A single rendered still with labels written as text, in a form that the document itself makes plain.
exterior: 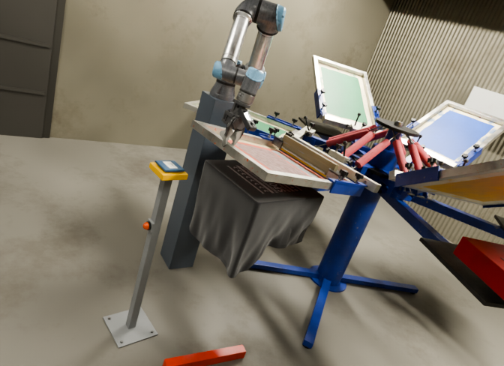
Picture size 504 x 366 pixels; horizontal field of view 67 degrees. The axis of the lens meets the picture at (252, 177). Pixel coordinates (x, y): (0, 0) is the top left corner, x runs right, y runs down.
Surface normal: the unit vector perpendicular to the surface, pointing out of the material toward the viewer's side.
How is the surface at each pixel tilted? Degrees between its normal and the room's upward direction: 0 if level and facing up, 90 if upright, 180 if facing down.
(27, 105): 90
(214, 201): 91
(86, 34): 90
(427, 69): 90
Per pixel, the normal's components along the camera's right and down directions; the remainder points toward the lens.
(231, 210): -0.69, 0.07
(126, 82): 0.51, 0.46
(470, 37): -0.81, -0.04
